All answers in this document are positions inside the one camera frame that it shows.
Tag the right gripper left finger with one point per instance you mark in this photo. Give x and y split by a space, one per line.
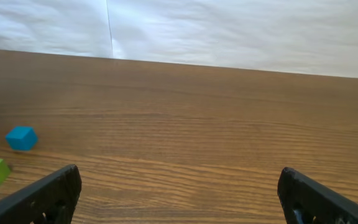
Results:
48 196

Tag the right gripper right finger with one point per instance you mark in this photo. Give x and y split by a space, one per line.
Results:
309 199

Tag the blue cube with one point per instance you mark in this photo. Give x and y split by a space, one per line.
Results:
21 139

